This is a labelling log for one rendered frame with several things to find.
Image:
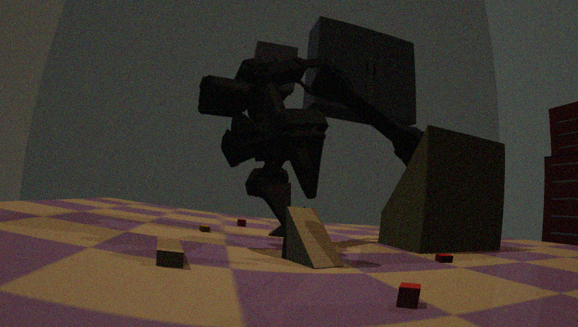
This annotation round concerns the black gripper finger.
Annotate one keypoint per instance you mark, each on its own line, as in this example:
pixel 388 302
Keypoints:
pixel 277 196
pixel 304 150

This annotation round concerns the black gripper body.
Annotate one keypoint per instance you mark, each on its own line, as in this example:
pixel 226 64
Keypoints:
pixel 282 121

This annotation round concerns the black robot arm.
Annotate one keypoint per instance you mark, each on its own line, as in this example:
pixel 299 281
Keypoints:
pixel 258 85

